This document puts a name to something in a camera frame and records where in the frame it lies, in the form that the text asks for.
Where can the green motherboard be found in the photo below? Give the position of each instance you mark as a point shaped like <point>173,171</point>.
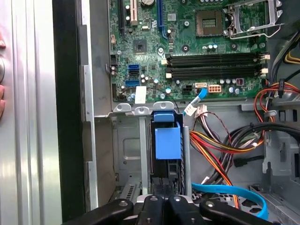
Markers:
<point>154,47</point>

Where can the black expansion slot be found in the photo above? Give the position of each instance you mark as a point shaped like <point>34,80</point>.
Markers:
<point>122,18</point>

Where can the grey metal disk bay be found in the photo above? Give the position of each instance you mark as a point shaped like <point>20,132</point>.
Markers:
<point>129,145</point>

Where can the black RAM slot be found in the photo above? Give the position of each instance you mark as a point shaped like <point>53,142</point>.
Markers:
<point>211,69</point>
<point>211,76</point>
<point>211,56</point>
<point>211,62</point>

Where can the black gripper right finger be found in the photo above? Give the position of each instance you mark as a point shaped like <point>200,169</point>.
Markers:
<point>180,211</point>

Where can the grey optical drive cage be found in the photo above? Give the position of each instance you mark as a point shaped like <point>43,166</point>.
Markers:
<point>281,164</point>

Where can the metal locking lever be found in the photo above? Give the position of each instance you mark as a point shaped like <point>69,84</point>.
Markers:
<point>257,36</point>

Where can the CPU socket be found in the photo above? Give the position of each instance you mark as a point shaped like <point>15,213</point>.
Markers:
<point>209,23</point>

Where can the silver coin battery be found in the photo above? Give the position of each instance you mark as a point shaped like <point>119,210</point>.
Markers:
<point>147,2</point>

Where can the person's hand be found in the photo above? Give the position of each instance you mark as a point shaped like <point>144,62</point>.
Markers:
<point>2,103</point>

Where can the metal socket cover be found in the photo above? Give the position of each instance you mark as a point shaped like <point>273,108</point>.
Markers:
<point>273,11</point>

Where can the white expansion slot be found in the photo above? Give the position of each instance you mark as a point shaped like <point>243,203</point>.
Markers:
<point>133,11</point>

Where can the blue expansion slot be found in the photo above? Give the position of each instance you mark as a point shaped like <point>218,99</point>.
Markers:
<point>161,18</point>

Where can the black open PC case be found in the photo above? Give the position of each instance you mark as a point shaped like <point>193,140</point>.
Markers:
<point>68,117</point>

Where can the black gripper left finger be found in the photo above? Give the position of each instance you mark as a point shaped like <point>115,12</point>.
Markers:
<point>152,211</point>

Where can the hard disk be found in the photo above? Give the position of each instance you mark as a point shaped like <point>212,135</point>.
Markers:
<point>167,143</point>

